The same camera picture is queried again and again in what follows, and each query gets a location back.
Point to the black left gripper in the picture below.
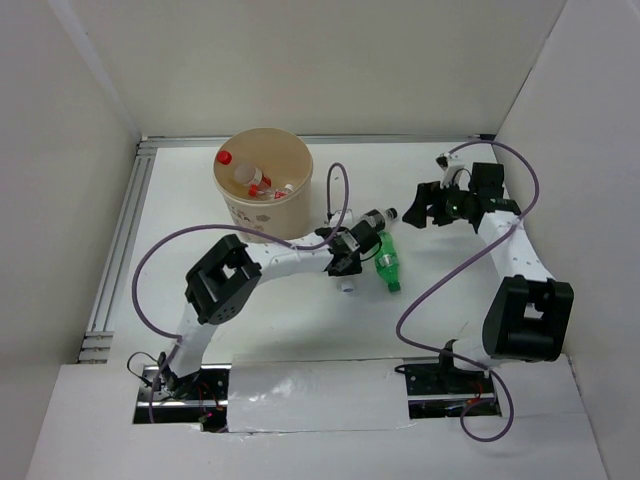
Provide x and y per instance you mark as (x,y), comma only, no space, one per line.
(355,268)

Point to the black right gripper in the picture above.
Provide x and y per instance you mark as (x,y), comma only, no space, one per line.
(429,194)

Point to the long clear bottle white cap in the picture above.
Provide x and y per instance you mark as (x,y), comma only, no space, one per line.
(347,285)

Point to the green plastic bottle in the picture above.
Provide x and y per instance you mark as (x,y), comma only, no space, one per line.
(387,263)

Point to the small bottle black label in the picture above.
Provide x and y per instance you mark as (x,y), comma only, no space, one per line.
(380,219)

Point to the clear bottle white blue label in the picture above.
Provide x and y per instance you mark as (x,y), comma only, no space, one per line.
(284,191)

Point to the small clear bottle red label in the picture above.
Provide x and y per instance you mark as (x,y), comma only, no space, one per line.
(260,193)

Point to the large clear bottle red label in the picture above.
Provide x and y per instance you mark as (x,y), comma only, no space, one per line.
(244,173)

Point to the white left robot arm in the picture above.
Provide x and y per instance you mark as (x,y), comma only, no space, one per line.
(221,282)

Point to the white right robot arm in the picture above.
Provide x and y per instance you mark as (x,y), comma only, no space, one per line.
(528,317)

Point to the tan paper bucket bin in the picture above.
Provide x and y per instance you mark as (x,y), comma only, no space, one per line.
(285,159)

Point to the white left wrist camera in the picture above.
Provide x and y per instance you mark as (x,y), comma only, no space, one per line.
(340,218)

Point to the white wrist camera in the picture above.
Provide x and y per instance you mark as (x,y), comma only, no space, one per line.
(340,218)
(451,167)

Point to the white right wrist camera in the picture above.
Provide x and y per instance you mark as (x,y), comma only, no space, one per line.
(451,167)

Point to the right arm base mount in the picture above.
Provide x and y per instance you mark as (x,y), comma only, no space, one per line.
(435,392)

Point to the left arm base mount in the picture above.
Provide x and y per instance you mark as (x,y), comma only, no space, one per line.
(204,404)

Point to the aluminium frame rail left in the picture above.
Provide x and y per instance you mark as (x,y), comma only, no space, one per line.
(102,321)

